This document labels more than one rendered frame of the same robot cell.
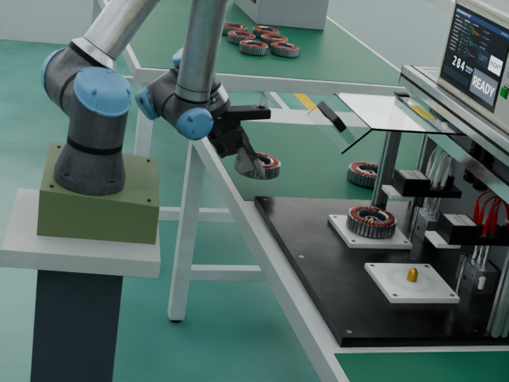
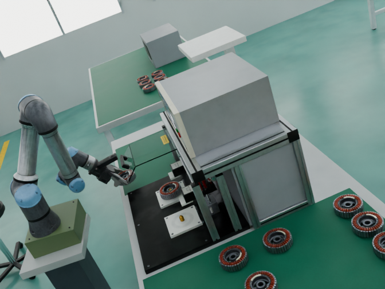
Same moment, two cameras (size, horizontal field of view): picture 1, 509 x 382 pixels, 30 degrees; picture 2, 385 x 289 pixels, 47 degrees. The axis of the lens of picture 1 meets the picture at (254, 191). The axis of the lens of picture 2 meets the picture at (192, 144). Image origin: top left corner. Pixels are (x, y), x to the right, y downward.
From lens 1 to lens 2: 95 cm
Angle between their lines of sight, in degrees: 13
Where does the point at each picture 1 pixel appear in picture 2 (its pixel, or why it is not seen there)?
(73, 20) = not seen: hidden behind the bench
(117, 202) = (56, 234)
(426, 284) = (188, 220)
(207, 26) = (55, 150)
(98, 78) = (22, 192)
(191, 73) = (62, 169)
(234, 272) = not seen: hidden behind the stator
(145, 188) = (69, 220)
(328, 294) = (144, 245)
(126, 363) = not seen: hidden behind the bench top
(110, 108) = (31, 203)
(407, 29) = (252, 12)
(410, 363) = (175, 272)
